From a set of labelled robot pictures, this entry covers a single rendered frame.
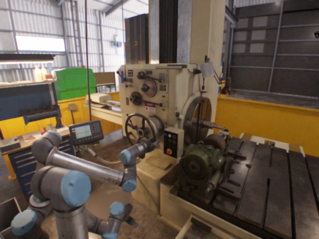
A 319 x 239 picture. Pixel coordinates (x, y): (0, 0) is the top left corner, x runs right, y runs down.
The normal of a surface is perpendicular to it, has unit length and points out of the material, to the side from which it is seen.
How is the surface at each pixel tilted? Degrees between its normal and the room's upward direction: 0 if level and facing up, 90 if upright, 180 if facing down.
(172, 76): 90
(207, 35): 90
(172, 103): 90
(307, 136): 90
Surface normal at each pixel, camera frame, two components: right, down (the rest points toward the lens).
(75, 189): 0.97, -0.06
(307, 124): -0.61, 0.25
